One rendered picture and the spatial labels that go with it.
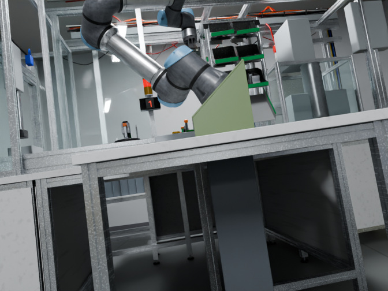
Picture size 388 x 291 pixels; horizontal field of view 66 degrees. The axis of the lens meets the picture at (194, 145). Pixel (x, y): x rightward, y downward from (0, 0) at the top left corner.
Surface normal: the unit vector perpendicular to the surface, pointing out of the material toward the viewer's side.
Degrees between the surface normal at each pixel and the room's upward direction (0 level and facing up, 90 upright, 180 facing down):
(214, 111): 90
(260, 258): 90
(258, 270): 90
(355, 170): 90
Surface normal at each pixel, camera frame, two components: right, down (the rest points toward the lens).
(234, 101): -0.03, -0.09
